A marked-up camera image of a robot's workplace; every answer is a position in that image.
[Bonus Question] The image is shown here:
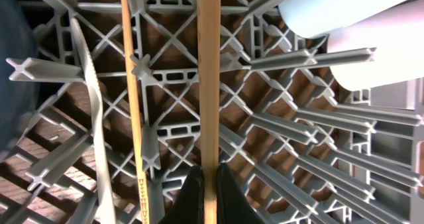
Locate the wooden chopstick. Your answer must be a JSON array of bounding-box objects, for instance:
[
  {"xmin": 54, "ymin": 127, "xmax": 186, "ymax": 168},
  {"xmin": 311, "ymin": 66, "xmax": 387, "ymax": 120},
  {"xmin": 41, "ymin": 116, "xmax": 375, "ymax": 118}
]
[
  {"xmin": 121, "ymin": 0, "xmax": 150, "ymax": 224},
  {"xmin": 197, "ymin": 0, "xmax": 221, "ymax": 224}
]

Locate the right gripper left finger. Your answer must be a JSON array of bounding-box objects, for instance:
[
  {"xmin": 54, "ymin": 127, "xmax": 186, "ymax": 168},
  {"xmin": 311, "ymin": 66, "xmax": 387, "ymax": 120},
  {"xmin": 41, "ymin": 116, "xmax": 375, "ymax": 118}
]
[{"xmin": 159, "ymin": 166, "xmax": 204, "ymax": 224}]

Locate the white paper cup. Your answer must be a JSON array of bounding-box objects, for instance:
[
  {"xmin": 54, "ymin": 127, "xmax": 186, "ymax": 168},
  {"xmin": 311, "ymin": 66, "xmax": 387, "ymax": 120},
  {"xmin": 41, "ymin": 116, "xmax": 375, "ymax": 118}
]
[{"xmin": 327, "ymin": 0, "xmax": 423, "ymax": 91}]

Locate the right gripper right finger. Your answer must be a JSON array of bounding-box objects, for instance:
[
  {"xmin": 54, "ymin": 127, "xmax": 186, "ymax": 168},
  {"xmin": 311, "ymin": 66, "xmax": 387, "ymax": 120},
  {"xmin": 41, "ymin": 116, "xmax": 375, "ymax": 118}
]
[{"xmin": 217, "ymin": 163, "xmax": 264, "ymax": 224}]

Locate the dark blue plate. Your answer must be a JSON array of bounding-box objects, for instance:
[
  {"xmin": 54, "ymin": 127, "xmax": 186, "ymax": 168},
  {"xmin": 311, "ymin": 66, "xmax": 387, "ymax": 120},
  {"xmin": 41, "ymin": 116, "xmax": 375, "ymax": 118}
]
[{"xmin": 1, "ymin": 0, "xmax": 39, "ymax": 160}]

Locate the light blue cup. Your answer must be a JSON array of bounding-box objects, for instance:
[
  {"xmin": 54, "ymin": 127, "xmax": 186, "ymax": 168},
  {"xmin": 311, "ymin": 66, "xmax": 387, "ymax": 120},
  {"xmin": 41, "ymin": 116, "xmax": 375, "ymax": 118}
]
[{"xmin": 278, "ymin": 0, "xmax": 407, "ymax": 38}]

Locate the grey dishwasher rack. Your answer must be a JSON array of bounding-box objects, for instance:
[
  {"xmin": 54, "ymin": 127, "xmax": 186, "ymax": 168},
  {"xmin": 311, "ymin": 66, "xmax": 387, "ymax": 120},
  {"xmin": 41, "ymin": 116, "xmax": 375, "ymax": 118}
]
[{"xmin": 1, "ymin": 0, "xmax": 423, "ymax": 223}]

